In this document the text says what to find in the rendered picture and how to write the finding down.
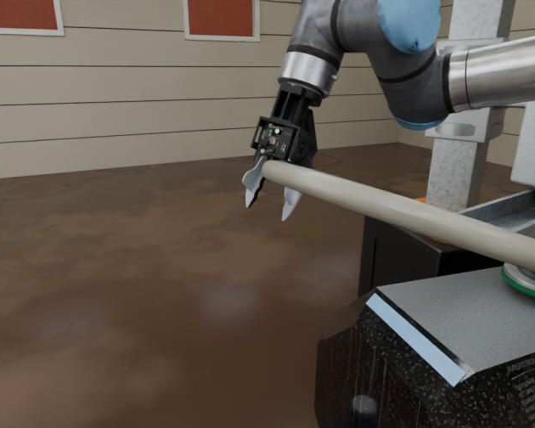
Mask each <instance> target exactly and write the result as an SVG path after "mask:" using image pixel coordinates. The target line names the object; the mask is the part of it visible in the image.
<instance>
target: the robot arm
mask: <svg viewBox="0 0 535 428"><path fill-rule="evenodd" d="M440 7H441V3H440V0H301V8H300V11H299V14H298V17H297V20H296V24H295V27H294V30H293V32H292V35H291V38H290V43H289V46H288V48H287V51H286V54H285V56H284V59H283V62H282V65H281V67H280V70H279V75H278V78H277V80H278V82H279V84H280V88H279V92H278V95H277V98H276V100H275V103H274V106H273V111H272V114H271V116H270V117H269V118H267V117H264V116H260V118H259V121H258V123H257V126H256V131H255V134H254V137H253V139H252V142H251V148H253V149H255V150H256V153H255V155H254V160H253V169H252V170H250V171H248V172H247V173H246V174H245V175H244V177H243V179H242V183H243V184H244V185H245V186H246V194H245V203H246V207H247V208H250V207H251V206H252V205H253V203H254V202H255V201H256V199H257V196H258V192H259V191H260V190H261V189H262V187H263V182H264V180H265V179H266V178H265V177H264V176H263V175H262V166H263V164H264V163H265V162H266V161H269V160H270V159H271V156H272V157H273V160H274V161H279V160H284V161H287V162H288V163H290V164H293V165H295V164H296V165H297V166H303V167H306V168H309V169H313V157H314V155H315V154H316V152H317V150H318V146H317V139H316V132H315V126H314V119H313V110H311V109H308V107H309V106H312V107H319V106H320V105H321V103H322V100H323V99H326V98H328V97H329V95H330V92H331V89H332V87H333V84H334V82H337V81H338V79H339V77H338V75H336V74H337V73H338V70H339V69H340V65H341V61H342V59H343V56H344V53H366V54H367V55H368V58H369V62H370V64H371V66H372V68H373V70H374V73H375V74H376V76H377V78H378V81H379V83H380V86H381V88H382V90H383V93H384V94H385V97H386V100H387V103H388V108H389V110H390V112H391V113H392V114H393V116H394V117H395V119H396V121H397V123H398V124H399V125H400V126H402V127H404V128H407V129H409V130H414V131H422V130H427V129H430V128H432V127H436V126H437V125H439V124H441V123H442V122H443V121H445V120H446V118H447V117H448V116H449V114H452V113H459V112H461V111H463V110H473V109H480V108H487V107H493V106H500V105H507V104H519V103H525V102H532V101H535V37H528V38H523V39H519V40H515V41H511V42H504V43H500V44H496V45H492V46H487V47H484V48H476V49H472V50H468V51H464V52H452V53H445V54H441V55H437V54H436V49H435V46H434V41H435V40H436V37H437V34H438V32H439V29H440V24H441V17H442V15H441V14H440V11H441V10H440ZM259 127H262V130H261V132H260V135H259V138H258V140H257V142H255V140H256V135H257V133H258V130H259ZM263 130H265V131H266V132H265V135H264V138H263V139H262V138H261V137H262V133H263ZM259 144H260V146H259ZM258 146H259V147H258ZM301 195H302V193H301V192H298V191H295V190H293V189H289V188H286V187H285V188H284V198H285V203H284V207H283V208H282V216H281V221H284V220H285V219H286V218H287V217H288V216H289V215H290V214H291V212H293V210H294V209H295V207H296V205H297V203H298V201H299V199H300V198H301Z"/></svg>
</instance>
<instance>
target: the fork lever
mask: <svg viewBox="0 0 535 428"><path fill-rule="evenodd" d="M534 207H535V188H533V189H529V190H526V191H522V192H520V193H517V194H512V195H509V196H506V197H504V198H500V199H497V200H493V201H490V202H487V203H484V204H481V205H478V206H473V207H471V208H468V209H464V210H462V211H457V212H455V213H458V214H460V215H463V216H466V217H470V218H473V219H476V220H478V221H481V222H486V223H489V224H492V225H494V226H497V227H500V228H504V229H507V230H509V231H512V232H515V233H518V234H522V235H525V236H527V237H530V238H533V239H535V209H533V208H534Z"/></svg>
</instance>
